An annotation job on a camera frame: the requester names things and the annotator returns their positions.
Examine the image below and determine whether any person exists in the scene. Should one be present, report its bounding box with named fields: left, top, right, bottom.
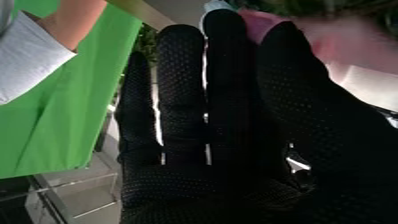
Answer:
left=0, top=0, right=398, bottom=113

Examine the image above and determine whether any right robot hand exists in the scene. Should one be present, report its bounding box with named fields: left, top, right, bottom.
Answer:
left=113, top=8, right=398, bottom=224

